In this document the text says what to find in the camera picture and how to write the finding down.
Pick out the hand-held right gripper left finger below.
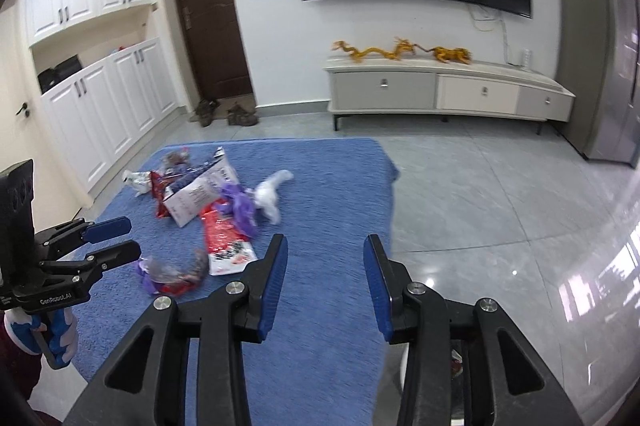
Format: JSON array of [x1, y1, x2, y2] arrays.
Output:
[[62, 233, 290, 426]]

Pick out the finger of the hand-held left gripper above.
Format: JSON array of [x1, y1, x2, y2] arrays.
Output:
[[42, 216, 133, 257], [42, 240, 142, 282]]

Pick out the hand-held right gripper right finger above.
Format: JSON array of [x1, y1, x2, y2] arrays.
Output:
[[363, 233, 586, 426]]

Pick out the silver white wrapper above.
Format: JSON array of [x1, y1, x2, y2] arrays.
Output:
[[122, 169, 153, 197]]

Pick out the red clear wrapper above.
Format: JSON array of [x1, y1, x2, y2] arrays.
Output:
[[136, 248, 211, 297]]

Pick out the red white packet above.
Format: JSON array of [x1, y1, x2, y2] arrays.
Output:
[[200, 201, 258, 277]]

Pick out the white plastic bag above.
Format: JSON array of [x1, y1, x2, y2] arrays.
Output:
[[252, 169, 294, 225]]

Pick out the purple plastic bag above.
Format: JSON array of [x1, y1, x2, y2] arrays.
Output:
[[220, 182, 258, 239]]

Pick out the white trash bin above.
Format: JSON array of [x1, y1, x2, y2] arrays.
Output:
[[386, 340, 467, 426]]

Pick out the large white snack bag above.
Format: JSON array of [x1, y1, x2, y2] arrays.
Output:
[[162, 146, 238, 227]]

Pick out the dark wrapper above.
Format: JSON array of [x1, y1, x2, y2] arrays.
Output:
[[162, 147, 193, 169]]

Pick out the person's left forearm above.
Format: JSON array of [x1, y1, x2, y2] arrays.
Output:
[[0, 323, 43, 412]]

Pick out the person's left hand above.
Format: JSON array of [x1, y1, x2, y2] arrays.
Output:
[[4, 306, 79, 370]]

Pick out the blue fluffy rug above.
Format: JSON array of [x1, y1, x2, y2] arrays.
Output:
[[67, 137, 401, 426]]

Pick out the white base cabinets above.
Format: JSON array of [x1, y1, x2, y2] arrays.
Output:
[[39, 37, 180, 194]]

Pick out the black bag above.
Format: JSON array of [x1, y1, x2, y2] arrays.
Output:
[[37, 68, 62, 95], [54, 55, 82, 80]]

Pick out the pair of brown shoes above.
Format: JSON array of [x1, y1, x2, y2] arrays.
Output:
[[189, 98, 222, 127], [227, 103, 259, 127]]

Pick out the cream door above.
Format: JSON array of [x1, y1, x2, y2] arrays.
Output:
[[0, 1, 93, 212]]

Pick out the white grey television cabinet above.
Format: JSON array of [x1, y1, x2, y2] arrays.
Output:
[[324, 53, 577, 136]]

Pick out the long gold dragon ornament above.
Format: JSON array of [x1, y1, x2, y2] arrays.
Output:
[[334, 37, 422, 63]]

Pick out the dark brown door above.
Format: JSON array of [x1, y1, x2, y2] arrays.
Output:
[[167, 0, 253, 102]]

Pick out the short gold dragon ornament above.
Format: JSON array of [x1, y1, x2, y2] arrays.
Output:
[[427, 46, 474, 66]]

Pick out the grey refrigerator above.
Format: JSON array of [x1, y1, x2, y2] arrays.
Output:
[[552, 0, 640, 169]]

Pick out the white cable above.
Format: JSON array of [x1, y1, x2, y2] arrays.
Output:
[[467, 3, 512, 67]]

